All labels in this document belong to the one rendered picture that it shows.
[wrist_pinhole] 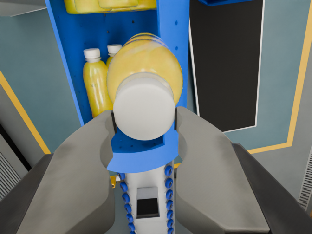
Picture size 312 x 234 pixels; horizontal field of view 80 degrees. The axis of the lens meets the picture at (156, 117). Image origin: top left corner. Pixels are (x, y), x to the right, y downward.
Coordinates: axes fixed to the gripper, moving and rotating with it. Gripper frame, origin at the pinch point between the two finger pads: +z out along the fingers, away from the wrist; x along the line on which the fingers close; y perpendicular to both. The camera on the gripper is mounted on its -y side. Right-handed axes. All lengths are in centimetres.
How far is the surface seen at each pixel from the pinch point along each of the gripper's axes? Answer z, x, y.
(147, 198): 40, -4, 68
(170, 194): 43, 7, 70
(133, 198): 47, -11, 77
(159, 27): 23.4, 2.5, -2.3
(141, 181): 48, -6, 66
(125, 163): 19.8, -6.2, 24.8
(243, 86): 127, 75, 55
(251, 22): 130, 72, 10
